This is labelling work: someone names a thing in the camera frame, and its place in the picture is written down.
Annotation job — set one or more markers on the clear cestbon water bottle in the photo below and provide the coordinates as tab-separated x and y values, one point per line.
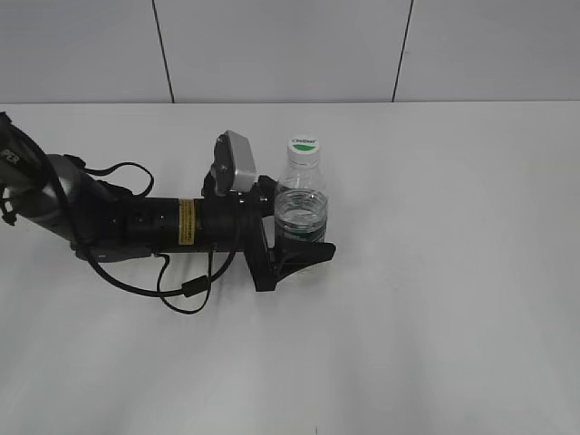
301	203

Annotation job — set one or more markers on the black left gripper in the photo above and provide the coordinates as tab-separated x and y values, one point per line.
234	223

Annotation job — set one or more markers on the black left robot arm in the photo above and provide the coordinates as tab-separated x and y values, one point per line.
105	223

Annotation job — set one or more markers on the white green bottle cap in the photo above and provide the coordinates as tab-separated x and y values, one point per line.
304	150

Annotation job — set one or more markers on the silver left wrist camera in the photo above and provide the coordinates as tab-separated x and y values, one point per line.
233	168

